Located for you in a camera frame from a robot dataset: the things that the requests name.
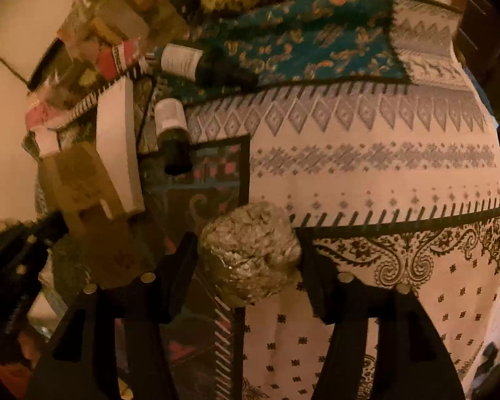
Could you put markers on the small brown white-label bottle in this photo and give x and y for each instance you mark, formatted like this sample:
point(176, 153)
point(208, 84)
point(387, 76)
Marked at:
point(171, 116)

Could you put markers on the large brown white-label bottle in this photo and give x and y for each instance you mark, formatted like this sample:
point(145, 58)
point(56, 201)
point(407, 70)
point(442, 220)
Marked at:
point(179, 60)

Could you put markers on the patchwork patterned tablecloth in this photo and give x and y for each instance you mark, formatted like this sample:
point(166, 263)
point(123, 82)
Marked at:
point(379, 175)

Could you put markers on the brown cardboard box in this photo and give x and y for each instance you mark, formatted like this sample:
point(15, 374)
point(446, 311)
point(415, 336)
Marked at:
point(79, 183)

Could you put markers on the foil ball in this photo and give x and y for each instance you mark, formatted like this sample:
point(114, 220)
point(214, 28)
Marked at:
point(250, 250)

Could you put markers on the white flat box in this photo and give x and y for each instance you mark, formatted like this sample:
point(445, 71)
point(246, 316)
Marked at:
point(114, 141)

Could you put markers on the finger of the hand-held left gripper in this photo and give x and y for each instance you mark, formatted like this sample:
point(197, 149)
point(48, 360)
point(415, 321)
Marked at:
point(18, 273)
point(33, 237)

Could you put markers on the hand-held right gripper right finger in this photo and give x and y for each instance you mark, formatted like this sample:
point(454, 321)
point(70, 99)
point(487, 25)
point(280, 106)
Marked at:
point(312, 268)

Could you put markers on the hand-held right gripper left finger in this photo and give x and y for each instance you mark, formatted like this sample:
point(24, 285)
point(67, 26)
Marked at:
point(183, 260)

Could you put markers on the red tube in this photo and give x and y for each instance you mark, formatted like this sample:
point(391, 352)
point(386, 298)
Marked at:
point(121, 58)

